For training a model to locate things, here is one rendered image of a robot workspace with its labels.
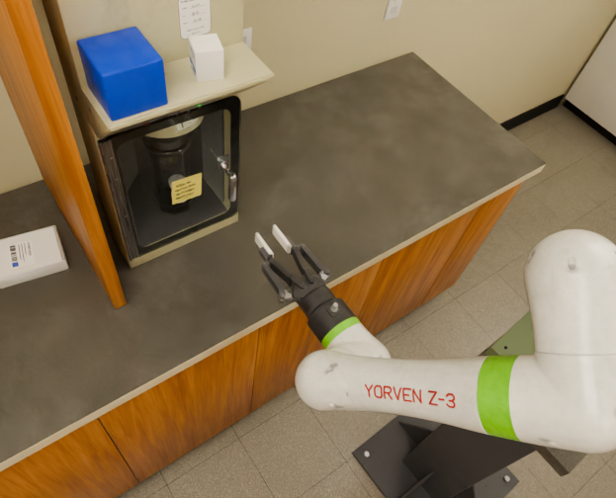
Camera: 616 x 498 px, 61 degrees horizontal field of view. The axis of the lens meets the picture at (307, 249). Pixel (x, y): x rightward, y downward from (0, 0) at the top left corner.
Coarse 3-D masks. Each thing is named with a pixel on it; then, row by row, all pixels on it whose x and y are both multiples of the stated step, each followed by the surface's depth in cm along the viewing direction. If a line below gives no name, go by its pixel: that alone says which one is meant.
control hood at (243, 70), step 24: (240, 48) 100; (168, 72) 94; (192, 72) 94; (240, 72) 96; (264, 72) 97; (168, 96) 90; (192, 96) 91; (216, 96) 93; (96, 120) 89; (120, 120) 85; (144, 120) 87
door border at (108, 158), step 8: (104, 144) 99; (104, 152) 100; (112, 152) 102; (104, 160) 101; (112, 160) 103; (112, 168) 105; (112, 176) 106; (120, 184) 109; (112, 192) 109; (120, 192) 111; (120, 200) 112; (120, 208) 114; (128, 216) 118; (120, 224) 118; (128, 224) 120; (128, 232) 122; (128, 240) 124; (136, 248) 128; (136, 256) 130
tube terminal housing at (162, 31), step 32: (64, 0) 77; (96, 0) 80; (128, 0) 83; (160, 0) 86; (224, 0) 93; (64, 32) 81; (96, 32) 83; (160, 32) 90; (224, 32) 98; (64, 64) 92; (96, 160) 108; (224, 224) 145; (128, 256) 130
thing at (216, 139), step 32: (160, 128) 104; (192, 128) 110; (224, 128) 115; (128, 160) 106; (160, 160) 111; (192, 160) 117; (224, 160) 123; (128, 192) 112; (160, 192) 118; (224, 192) 132; (160, 224) 127; (192, 224) 134
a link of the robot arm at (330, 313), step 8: (320, 304) 109; (328, 304) 107; (336, 304) 105; (344, 304) 109; (312, 312) 109; (320, 312) 106; (328, 312) 106; (336, 312) 106; (344, 312) 106; (352, 312) 108; (312, 320) 107; (320, 320) 106; (328, 320) 105; (336, 320) 105; (312, 328) 108; (320, 328) 106; (328, 328) 105; (320, 336) 106
